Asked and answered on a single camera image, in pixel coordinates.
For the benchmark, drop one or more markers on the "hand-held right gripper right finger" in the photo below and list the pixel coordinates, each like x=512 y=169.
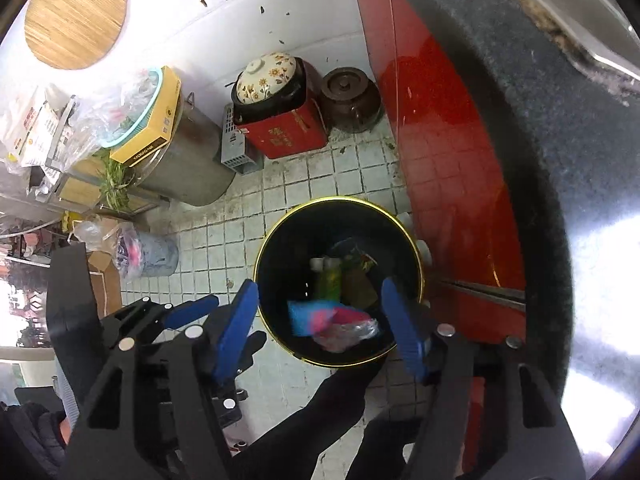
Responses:
x=405 y=335

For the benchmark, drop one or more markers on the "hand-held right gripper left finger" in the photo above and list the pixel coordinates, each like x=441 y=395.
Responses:
x=237 y=330

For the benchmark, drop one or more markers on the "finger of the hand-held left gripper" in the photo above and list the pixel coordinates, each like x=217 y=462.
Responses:
x=192 y=310

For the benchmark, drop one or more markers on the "black trash bin gold rim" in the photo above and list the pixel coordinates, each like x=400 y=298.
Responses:
x=290 y=270

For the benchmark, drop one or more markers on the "person's left forearm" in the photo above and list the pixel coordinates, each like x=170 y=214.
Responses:
x=30 y=435

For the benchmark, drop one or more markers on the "brown cardboard box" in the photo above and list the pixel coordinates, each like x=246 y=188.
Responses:
x=110 y=295

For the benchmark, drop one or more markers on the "clear plastic wrapper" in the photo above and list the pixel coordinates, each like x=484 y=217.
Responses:
x=360 y=332

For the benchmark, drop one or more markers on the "grey bucket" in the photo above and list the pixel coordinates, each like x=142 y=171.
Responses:
x=160 y=257

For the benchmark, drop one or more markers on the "blue and pink packet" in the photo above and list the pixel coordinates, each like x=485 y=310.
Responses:
x=305 y=317

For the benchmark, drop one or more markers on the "olive brown packet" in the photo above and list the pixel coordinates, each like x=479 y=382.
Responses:
x=360 y=282

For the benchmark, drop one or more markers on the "plastic bag with pink items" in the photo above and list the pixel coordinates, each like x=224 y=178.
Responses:
x=127 y=255

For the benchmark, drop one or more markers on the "green plastic bottle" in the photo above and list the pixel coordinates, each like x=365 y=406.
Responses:
x=329 y=280

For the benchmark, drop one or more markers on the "person's black trousers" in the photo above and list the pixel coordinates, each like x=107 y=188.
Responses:
x=320 y=425

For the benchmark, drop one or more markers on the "green leafy herbs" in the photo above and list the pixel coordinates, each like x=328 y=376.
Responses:
x=112 y=180

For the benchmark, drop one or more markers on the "large steel pot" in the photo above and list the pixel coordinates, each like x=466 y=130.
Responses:
x=190 y=160

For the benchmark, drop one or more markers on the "grey perforated basket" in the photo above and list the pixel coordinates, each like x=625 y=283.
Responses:
x=232 y=145

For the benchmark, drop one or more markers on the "clear plastic bag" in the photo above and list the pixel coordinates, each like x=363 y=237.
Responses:
x=95 y=125

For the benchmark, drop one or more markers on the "white printed packet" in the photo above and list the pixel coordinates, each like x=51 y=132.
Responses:
x=30 y=120

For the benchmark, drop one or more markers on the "yellow cardboard box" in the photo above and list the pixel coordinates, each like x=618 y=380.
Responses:
x=150 y=125

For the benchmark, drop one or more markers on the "red printed box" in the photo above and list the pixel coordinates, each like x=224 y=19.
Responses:
x=285 y=135

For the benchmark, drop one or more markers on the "teal plastic basket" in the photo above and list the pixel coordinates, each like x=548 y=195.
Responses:
x=145 y=112

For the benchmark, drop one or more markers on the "red cabinet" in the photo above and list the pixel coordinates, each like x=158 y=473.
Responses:
x=425 y=110

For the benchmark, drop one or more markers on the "floral ceramic casserole pot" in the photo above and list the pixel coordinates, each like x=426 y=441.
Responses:
x=265 y=80

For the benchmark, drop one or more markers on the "brown clay jar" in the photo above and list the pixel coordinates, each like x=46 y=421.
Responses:
x=350 y=100

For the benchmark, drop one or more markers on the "round wooden board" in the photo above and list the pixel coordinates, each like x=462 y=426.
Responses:
x=75 y=15

